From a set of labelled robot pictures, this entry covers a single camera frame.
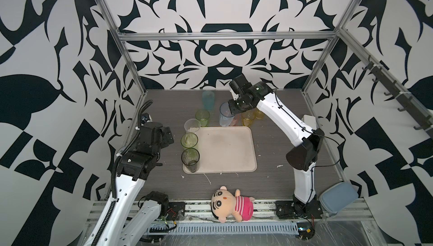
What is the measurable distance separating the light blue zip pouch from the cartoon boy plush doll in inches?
12.8

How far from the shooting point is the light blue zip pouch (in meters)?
0.75

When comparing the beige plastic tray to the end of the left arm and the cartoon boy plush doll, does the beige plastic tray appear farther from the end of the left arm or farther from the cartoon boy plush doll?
the end of the left arm

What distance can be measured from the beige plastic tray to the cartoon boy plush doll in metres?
0.14

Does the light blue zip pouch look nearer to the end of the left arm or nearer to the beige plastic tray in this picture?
the beige plastic tray

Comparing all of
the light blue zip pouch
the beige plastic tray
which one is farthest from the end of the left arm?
the light blue zip pouch

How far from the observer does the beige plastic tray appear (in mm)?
885

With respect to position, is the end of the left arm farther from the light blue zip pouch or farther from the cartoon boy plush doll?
the light blue zip pouch

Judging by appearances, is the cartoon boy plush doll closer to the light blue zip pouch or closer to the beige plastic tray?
the beige plastic tray

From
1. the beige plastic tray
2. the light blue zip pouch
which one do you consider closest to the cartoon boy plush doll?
the beige plastic tray

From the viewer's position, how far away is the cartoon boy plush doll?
2.28ft

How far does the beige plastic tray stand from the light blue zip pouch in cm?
32
